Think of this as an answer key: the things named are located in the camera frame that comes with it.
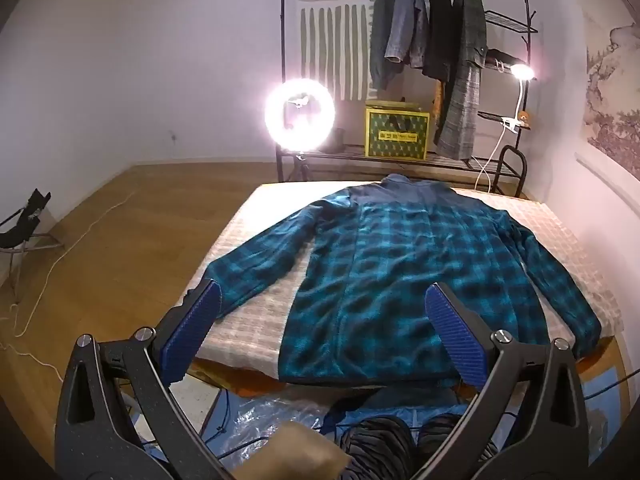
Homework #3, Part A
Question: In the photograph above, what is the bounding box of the person's right leg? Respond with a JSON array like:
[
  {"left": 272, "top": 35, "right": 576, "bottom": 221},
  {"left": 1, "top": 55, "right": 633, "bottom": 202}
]
[{"left": 417, "top": 412, "right": 496, "bottom": 466}]

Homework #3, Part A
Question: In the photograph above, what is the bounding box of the striped wall hanging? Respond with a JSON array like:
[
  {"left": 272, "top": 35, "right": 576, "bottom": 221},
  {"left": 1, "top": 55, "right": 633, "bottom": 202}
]
[{"left": 295, "top": 0, "right": 381, "bottom": 101}]

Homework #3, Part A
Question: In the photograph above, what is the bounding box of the ring light tripod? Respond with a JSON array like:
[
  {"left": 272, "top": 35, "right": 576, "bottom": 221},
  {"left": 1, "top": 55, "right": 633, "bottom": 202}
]
[{"left": 287, "top": 150, "right": 313, "bottom": 183}]

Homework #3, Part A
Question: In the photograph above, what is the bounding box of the white floor cable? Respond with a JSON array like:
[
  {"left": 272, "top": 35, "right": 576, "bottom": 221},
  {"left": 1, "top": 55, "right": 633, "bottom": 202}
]
[{"left": 0, "top": 195, "right": 136, "bottom": 376}]

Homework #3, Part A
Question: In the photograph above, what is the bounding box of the dark green hanging jacket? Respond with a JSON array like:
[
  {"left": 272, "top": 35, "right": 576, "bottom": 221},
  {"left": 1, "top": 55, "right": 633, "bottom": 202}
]
[{"left": 370, "top": 0, "right": 398, "bottom": 91}]

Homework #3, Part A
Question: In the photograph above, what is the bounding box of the blue denim hanging jacket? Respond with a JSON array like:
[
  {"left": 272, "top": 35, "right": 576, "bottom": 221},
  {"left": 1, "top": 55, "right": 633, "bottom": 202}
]
[{"left": 385, "top": 0, "right": 430, "bottom": 68}]

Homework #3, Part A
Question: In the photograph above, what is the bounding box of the black folding chair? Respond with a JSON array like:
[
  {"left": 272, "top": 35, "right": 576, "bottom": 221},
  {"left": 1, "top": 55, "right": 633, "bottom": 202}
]
[{"left": 0, "top": 188, "right": 63, "bottom": 303}]

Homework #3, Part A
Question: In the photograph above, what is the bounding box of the blue plaid fleece jacket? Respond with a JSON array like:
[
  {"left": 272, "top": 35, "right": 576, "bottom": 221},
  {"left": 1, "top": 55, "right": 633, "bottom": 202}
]
[{"left": 202, "top": 173, "right": 602, "bottom": 389}]

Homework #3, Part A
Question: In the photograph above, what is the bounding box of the black metal clothes rack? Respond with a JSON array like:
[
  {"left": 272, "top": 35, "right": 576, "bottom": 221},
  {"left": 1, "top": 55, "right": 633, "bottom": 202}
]
[{"left": 276, "top": 0, "right": 538, "bottom": 196}]

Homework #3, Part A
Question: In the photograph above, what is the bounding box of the person's left leg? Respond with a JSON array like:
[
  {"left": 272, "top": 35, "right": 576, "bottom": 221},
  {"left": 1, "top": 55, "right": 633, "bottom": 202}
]
[{"left": 340, "top": 415, "right": 416, "bottom": 480}]

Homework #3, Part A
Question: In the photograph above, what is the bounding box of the clear plastic sheet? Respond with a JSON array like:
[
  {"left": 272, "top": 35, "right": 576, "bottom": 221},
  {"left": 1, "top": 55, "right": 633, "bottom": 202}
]
[{"left": 200, "top": 390, "right": 351, "bottom": 456}]

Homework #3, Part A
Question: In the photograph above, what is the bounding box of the white clip lamp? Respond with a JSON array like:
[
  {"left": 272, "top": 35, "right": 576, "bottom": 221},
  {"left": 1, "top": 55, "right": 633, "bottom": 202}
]
[{"left": 501, "top": 64, "right": 536, "bottom": 133}]

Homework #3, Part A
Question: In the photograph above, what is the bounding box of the landscape wall tapestry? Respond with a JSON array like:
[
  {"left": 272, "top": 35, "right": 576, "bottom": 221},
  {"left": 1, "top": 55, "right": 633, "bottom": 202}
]
[{"left": 575, "top": 10, "right": 640, "bottom": 181}]

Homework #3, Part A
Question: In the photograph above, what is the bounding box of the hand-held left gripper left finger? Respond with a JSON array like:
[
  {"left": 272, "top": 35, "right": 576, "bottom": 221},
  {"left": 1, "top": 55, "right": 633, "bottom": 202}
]
[{"left": 54, "top": 280, "right": 236, "bottom": 480}]

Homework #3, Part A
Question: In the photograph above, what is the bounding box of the person's leg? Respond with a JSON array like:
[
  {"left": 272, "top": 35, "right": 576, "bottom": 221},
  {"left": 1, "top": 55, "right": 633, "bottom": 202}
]
[
  {"left": 340, "top": 415, "right": 416, "bottom": 480},
  {"left": 417, "top": 412, "right": 496, "bottom": 466}
]

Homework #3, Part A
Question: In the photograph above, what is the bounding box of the blue cloth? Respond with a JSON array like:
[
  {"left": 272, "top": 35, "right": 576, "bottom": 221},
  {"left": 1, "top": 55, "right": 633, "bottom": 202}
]
[{"left": 320, "top": 385, "right": 461, "bottom": 436}]

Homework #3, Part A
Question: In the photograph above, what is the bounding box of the yellow green patterned box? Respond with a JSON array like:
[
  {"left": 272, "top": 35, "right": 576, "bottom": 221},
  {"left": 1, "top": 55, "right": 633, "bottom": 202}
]
[{"left": 364, "top": 101, "right": 431, "bottom": 160}]

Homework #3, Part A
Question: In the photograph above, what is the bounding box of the black hanging coat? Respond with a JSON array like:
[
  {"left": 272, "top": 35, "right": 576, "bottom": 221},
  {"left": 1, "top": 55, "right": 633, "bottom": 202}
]
[{"left": 422, "top": 0, "right": 456, "bottom": 83}]

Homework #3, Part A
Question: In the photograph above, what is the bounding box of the blue floor mat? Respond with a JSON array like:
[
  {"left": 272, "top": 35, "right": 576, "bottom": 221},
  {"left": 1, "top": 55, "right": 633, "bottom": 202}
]
[{"left": 582, "top": 365, "right": 626, "bottom": 411}]

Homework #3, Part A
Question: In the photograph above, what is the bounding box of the white lamp cable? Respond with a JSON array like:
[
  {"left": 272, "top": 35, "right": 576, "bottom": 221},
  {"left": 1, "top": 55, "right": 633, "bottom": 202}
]
[{"left": 472, "top": 125, "right": 508, "bottom": 192}]

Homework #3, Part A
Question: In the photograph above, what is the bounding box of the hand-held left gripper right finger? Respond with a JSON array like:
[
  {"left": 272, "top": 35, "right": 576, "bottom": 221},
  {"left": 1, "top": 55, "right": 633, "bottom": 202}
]
[{"left": 410, "top": 282, "right": 588, "bottom": 480}]

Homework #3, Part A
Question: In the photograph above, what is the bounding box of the grey plaid hanging coat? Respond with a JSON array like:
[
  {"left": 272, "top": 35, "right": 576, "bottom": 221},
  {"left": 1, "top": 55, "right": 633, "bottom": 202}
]
[{"left": 435, "top": 0, "right": 488, "bottom": 158}]

